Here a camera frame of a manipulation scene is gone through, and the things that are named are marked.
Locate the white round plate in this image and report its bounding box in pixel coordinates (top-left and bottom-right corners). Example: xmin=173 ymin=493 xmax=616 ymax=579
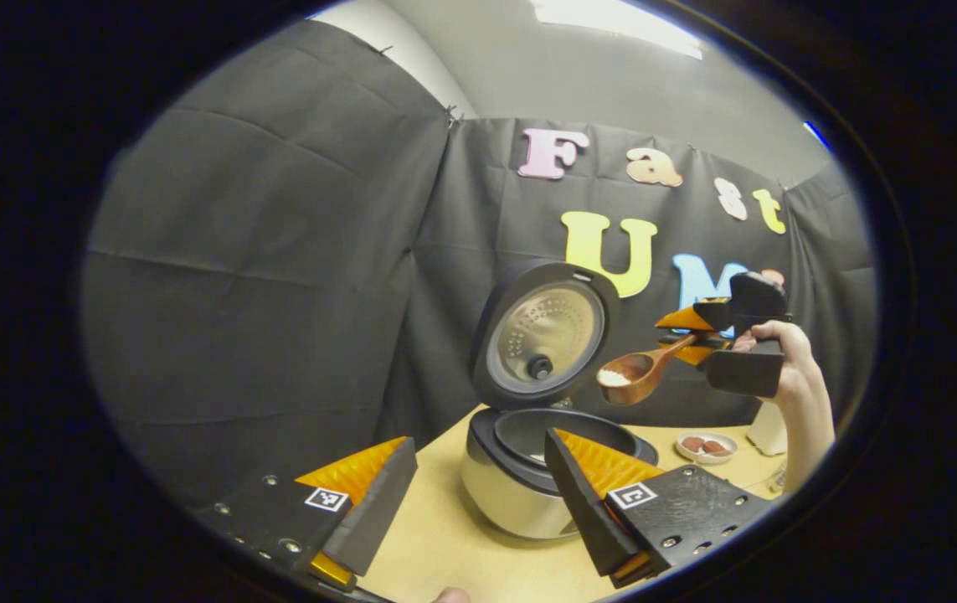
xmin=676 ymin=430 xmax=738 ymax=466

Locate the brown wooden spoon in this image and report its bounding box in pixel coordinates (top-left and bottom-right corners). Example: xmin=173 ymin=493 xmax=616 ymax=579
xmin=596 ymin=333 xmax=701 ymax=407

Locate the grey and silver rice cooker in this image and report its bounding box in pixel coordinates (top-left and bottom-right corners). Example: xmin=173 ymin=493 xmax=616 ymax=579
xmin=461 ymin=260 xmax=660 ymax=541

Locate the black backdrop cloth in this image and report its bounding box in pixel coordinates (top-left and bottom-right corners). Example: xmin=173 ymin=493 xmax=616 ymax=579
xmin=80 ymin=21 xmax=877 ymax=512

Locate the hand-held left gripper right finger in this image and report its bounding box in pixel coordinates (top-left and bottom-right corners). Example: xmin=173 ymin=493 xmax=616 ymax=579
xmin=543 ymin=429 xmax=772 ymax=589

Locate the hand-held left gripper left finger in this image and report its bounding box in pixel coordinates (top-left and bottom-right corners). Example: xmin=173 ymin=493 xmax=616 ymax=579
xmin=193 ymin=437 xmax=419 ymax=591

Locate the long ceiling light panel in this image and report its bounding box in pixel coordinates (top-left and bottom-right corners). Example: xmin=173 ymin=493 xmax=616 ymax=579
xmin=528 ymin=0 xmax=705 ymax=59

